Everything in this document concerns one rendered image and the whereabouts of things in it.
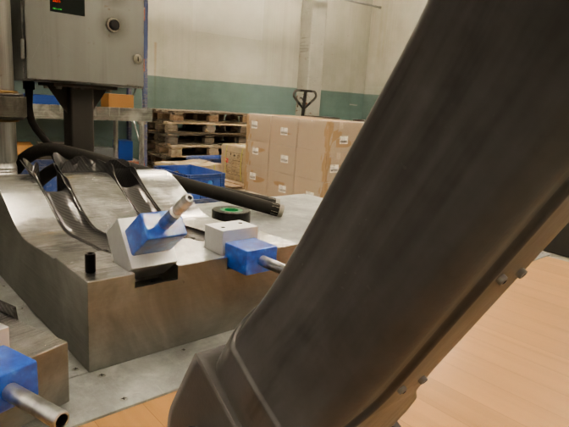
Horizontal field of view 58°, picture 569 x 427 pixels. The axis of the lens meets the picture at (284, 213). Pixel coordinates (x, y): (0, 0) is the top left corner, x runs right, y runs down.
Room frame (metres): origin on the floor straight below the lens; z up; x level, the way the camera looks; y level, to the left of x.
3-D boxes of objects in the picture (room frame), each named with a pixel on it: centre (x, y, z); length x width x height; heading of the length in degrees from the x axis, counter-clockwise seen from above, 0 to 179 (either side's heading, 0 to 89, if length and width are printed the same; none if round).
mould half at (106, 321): (0.71, 0.25, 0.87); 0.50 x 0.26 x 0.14; 42
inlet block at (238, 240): (0.54, 0.03, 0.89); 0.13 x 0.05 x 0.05; 42
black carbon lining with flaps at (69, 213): (0.69, 0.24, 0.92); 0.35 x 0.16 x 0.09; 42
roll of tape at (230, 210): (1.04, 0.11, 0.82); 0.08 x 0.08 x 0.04
